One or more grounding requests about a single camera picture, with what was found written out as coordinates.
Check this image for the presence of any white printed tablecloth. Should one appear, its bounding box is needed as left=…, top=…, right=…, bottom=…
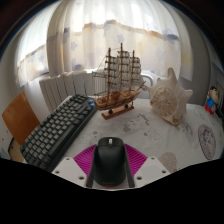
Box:
left=63, top=96, right=224, bottom=191

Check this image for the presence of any white radiator pipe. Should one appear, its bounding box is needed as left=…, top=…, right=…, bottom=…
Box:
left=139, top=73, right=162, bottom=88

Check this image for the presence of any dark mechanical keyboard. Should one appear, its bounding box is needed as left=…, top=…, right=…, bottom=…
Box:
left=20, top=93, right=98, bottom=173

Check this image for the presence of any wooden sailing ship model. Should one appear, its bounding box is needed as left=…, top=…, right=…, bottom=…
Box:
left=92, top=43, right=148, bottom=121

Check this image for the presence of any cartoon boy figurine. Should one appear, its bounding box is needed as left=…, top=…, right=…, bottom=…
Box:
left=203, top=85, right=221, bottom=116

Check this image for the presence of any wooden chair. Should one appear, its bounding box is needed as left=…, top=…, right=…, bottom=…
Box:
left=1, top=91, right=41, bottom=164

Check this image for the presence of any white star-print curtain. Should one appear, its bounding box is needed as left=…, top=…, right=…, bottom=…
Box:
left=14, top=0, right=194, bottom=88

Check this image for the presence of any white radiator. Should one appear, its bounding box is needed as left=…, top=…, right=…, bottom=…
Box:
left=38, top=69, right=109, bottom=114

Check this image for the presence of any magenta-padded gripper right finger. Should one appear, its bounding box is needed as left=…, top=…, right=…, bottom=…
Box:
left=123, top=143, right=170, bottom=188

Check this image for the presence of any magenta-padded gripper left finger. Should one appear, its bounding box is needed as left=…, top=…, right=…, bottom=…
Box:
left=52, top=143, right=101, bottom=188

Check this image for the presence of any black computer mouse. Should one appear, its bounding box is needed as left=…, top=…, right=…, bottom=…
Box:
left=93, top=136, right=128, bottom=188

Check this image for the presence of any black monitor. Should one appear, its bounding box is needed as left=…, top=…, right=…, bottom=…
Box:
left=217, top=79, right=224, bottom=118

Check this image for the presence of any large white conch shell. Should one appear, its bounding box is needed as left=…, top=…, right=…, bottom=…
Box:
left=147, top=67, right=194, bottom=126

